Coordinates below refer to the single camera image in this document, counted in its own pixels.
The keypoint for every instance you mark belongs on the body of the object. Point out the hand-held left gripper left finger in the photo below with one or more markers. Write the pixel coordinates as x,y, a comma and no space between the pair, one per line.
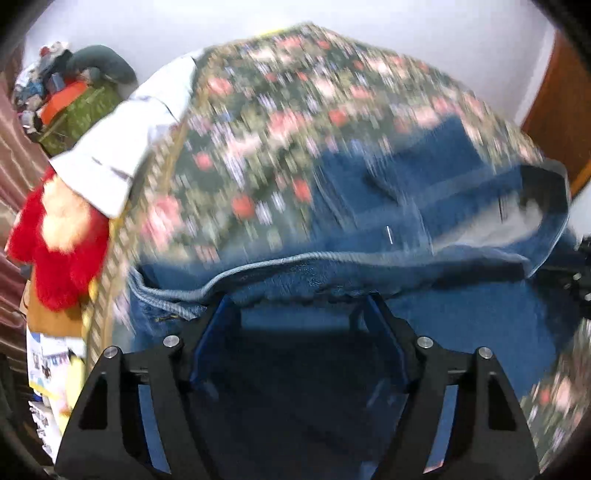
196,344

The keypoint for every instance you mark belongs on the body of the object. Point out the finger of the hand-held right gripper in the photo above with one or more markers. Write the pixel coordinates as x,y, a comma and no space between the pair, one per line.
582,277

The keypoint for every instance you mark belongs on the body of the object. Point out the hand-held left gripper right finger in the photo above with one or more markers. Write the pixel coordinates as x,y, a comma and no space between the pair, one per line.
397,337

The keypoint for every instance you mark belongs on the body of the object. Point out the blue denim jacket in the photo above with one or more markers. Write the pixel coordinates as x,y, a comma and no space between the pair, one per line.
461,323

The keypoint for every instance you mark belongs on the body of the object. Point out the pile of papers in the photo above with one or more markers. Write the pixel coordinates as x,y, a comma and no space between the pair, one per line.
46,369

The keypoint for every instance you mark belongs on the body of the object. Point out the wooden board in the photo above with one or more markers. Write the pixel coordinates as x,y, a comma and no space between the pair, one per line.
46,318

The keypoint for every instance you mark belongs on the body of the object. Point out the red plush toy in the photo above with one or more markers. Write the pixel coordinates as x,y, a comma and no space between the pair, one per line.
60,272

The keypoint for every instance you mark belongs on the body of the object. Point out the wooden wardrobe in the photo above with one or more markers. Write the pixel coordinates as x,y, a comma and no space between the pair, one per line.
558,115

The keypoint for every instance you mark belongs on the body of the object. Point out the floral blanket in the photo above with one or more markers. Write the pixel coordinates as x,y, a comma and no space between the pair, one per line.
258,138

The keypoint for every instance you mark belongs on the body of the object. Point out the white cloth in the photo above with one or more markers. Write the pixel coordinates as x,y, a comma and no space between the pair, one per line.
134,134

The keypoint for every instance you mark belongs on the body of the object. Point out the striped curtain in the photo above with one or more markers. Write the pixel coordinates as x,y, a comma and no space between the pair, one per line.
14,152

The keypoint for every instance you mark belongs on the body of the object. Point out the orange box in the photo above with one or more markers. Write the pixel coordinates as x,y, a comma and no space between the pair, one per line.
60,104

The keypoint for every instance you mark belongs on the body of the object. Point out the grey neck pillow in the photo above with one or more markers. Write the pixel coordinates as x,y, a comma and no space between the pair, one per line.
106,60

